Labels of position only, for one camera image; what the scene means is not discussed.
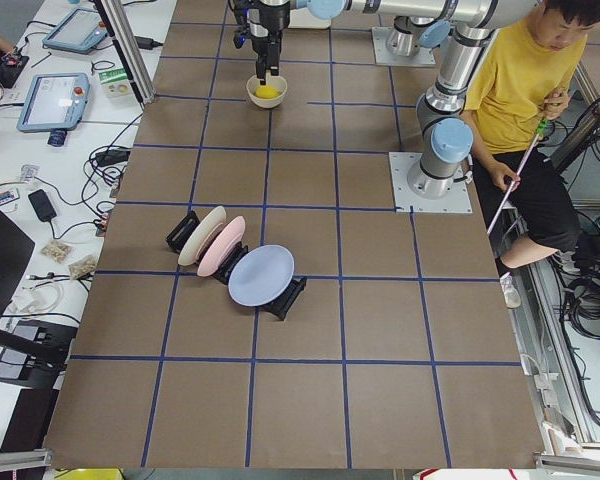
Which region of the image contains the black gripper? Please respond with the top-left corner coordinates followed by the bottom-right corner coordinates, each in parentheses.
top-left (248, 0), bottom-right (291, 85)

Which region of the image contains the white ceramic bowl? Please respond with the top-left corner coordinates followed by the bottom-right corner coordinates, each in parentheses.
top-left (246, 75), bottom-right (288, 109)

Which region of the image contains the yellow lemon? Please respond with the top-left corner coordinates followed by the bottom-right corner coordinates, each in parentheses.
top-left (254, 85), bottom-right (281, 99)

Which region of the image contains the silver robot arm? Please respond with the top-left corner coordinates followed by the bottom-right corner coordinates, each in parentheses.
top-left (407, 23), bottom-right (493, 200)
top-left (229, 1), bottom-right (503, 84)

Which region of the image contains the black power adapter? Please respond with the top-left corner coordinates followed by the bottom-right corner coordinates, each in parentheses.
top-left (134, 36), bottom-right (163, 50)

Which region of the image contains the green white carton box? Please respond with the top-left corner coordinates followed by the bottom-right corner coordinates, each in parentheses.
top-left (98, 68), bottom-right (133, 98)

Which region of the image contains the beige plate in rack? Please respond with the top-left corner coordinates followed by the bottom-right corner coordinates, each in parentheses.
top-left (178, 205), bottom-right (226, 266)

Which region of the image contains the pink plate in rack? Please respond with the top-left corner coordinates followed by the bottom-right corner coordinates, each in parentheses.
top-left (196, 216), bottom-right (246, 277)

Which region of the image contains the far blue teach pendant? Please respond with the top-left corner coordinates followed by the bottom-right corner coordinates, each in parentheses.
top-left (42, 8), bottom-right (107, 54)

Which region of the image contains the blue teach pendant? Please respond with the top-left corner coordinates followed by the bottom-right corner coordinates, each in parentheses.
top-left (17, 73), bottom-right (90, 133)
top-left (42, 8), bottom-right (107, 54)

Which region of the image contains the light blue plate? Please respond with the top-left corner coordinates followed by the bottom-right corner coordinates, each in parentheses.
top-left (228, 245), bottom-right (295, 307)

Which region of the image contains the near blue teach pendant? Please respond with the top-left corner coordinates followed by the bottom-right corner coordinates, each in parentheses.
top-left (17, 73), bottom-right (90, 133)

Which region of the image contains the black dish rack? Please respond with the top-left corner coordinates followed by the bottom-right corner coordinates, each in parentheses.
top-left (166, 205), bottom-right (307, 321)

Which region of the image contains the person in yellow shirt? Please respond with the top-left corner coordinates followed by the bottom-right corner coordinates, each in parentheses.
top-left (461, 1), bottom-right (600, 308)

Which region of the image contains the black smartphone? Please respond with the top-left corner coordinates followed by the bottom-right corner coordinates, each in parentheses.
top-left (28, 189), bottom-right (57, 222)

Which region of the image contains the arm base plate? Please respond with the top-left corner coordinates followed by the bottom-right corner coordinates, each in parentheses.
top-left (372, 27), bottom-right (436, 68)
top-left (388, 152), bottom-right (473, 214)

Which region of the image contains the aluminium frame post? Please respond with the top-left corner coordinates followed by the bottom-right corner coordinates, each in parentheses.
top-left (94, 0), bottom-right (156, 105)

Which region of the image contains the green handled stick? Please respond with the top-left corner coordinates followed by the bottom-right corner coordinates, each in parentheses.
top-left (487, 116), bottom-right (549, 235)

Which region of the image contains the coiled black cable bundle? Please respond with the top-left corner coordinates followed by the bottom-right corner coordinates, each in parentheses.
top-left (564, 272), bottom-right (600, 341)

